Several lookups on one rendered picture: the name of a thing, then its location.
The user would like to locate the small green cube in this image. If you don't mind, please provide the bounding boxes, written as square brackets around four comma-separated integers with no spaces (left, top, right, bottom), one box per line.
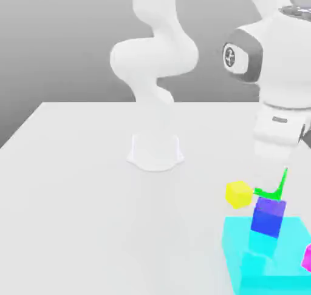
[253,167,289,201]

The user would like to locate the small yellow cube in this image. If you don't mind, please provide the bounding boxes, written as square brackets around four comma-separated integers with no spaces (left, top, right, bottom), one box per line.
[225,180,254,210]

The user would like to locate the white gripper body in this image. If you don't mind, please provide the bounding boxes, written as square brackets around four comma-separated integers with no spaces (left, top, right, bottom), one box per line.
[253,139,299,179]

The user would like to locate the large cyan box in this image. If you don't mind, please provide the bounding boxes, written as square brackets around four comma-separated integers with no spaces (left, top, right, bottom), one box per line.
[221,216,311,295]

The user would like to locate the small blue cube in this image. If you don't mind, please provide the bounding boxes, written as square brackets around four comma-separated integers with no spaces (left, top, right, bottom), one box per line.
[250,196,287,239]

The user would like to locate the small magenta cube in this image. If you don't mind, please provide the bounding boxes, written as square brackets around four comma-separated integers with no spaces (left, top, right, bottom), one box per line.
[301,243,311,273]

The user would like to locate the small cyan cube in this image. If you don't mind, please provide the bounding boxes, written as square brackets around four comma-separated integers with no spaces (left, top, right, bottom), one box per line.
[239,250,267,277]
[248,230,278,259]

